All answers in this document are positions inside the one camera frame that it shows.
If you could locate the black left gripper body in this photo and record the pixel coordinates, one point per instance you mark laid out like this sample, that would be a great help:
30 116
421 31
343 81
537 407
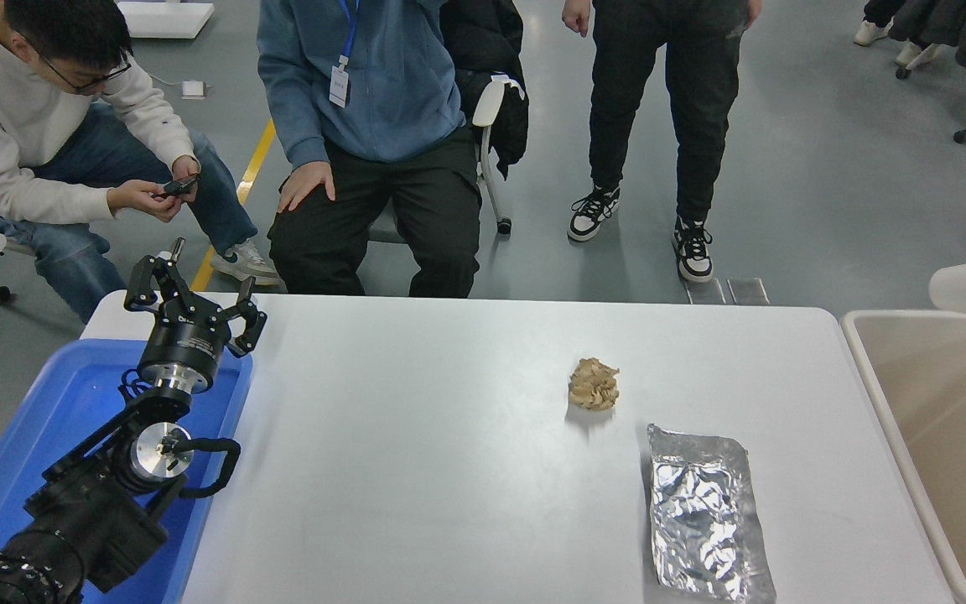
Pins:
185 344

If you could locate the black phone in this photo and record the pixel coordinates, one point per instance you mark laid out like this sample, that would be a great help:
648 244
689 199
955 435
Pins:
181 184

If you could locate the large pale dustbin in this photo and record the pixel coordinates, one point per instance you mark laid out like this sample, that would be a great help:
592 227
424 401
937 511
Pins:
953 436

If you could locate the person's right hand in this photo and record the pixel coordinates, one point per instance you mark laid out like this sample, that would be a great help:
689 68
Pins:
139 199
577 13
307 178

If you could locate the person's left hand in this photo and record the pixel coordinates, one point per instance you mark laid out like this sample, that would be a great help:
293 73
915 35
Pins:
753 8
188 166

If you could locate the blue plastic tray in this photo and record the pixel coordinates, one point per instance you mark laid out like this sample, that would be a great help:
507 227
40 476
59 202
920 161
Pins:
55 403

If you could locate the small white box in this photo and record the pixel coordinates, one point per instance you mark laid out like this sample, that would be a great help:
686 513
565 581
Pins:
193 88

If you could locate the person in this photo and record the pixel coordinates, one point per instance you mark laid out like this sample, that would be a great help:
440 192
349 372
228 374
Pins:
667 75
5 117
870 32
391 92

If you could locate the white flat platform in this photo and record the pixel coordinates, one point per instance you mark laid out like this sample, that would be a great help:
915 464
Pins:
166 15

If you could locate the white folding chair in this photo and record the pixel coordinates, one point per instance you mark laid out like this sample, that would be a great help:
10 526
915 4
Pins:
487 105

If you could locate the crumpled tan paper ball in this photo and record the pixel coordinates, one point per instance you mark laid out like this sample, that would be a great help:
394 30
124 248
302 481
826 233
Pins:
594 386

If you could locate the black jacket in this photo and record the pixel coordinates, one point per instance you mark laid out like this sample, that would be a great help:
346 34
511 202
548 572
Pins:
483 42

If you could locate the silver foil tray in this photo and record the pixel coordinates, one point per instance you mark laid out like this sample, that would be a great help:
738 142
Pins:
701 512

